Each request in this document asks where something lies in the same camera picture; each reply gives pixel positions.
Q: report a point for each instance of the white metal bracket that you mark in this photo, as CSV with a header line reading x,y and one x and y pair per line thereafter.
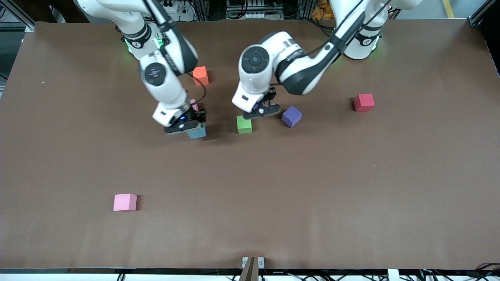
x,y
244,261

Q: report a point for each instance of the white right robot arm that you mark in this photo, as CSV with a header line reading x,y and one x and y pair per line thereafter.
x,y
164,86

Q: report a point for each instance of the black table edge rail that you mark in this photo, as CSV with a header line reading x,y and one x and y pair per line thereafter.
x,y
117,270

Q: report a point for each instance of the pink foam cube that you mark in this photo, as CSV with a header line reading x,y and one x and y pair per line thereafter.
x,y
125,202
193,104

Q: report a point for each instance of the black frame strut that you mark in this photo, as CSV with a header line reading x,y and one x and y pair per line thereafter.
x,y
484,11

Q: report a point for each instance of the brown table cover mat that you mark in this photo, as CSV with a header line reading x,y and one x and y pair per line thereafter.
x,y
312,203

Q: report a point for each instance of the grey power strip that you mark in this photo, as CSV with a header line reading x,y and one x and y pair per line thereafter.
x,y
250,15

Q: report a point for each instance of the purple foam cube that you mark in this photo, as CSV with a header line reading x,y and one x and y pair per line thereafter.
x,y
291,116
256,105

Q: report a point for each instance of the aluminium frame strut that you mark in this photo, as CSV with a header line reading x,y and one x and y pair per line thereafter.
x,y
17,13

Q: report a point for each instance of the teal foam cube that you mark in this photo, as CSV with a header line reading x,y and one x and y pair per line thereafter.
x,y
197,134

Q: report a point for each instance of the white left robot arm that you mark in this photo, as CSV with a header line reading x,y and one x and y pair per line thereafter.
x,y
297,66

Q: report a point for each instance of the red foam cube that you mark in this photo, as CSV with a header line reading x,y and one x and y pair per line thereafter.
x,y
364,102

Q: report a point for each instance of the orange foam cube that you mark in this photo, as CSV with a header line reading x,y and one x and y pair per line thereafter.
x,y
200,75

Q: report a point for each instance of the green foam cube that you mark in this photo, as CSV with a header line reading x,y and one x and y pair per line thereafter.
x,y
244,125

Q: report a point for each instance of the white power strip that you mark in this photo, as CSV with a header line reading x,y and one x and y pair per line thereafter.
x,y
181,9

